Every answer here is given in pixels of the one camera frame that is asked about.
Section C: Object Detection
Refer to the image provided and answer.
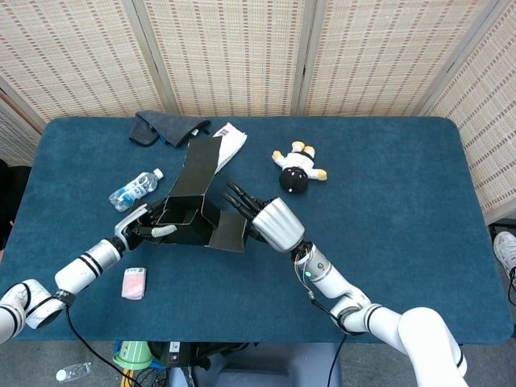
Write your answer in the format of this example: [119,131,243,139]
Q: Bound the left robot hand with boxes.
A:
[114,198,178,252]

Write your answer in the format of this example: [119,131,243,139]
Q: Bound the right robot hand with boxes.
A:
[220,181,306,253]

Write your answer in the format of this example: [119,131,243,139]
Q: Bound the black cardboard box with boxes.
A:
[155,135,249,252]

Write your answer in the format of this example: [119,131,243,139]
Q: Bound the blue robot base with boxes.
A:
[167,342,343,387]

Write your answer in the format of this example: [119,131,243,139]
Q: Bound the black box with white label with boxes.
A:
[155,341,194,368]

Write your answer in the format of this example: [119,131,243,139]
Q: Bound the clear plastic water bottle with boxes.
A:
[108,168,164,213]

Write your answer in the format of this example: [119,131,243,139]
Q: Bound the pink tissue pack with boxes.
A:
[121,267,148,302]

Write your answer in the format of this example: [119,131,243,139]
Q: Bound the black and white plush doll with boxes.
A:
[272,140,328,195]

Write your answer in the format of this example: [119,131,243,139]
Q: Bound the white wet wipes pack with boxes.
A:
[213,122,248,176]

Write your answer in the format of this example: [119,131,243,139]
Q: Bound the grey folded cloth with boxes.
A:
[128,110,212,149]

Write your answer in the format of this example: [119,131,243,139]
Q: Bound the blue felt table cover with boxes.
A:
[0,116,514,347]

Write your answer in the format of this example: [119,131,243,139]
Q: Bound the person in black clothing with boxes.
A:
[0,159,32,259]

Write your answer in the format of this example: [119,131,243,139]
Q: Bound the green plastic cup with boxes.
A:
[112,340,155,370]

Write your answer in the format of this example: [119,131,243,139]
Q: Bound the woven bamboo screen panel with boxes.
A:
[132,0,315,118]
[0,0,166,122]
[0,78,48,169]
[418,0,516,225]
[298,0,501,118]

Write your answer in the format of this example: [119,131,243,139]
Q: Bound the crushed clear plastic bottle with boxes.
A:
[55,361,94,383]

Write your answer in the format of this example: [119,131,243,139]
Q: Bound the white sneaker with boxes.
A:
[493,231,516,283]

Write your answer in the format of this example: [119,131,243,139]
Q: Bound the coloured right wrist wires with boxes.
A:
[293,248,318,298]

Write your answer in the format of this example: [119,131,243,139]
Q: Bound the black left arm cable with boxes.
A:
[64,304,131,387]

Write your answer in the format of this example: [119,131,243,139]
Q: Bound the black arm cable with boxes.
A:
[309,293,348,387]
[64,304,131,387]

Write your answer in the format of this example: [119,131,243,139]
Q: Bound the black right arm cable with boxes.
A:
[309,293,348,387]

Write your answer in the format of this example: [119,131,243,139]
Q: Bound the black cable bundle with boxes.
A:
[193,341,259,370]

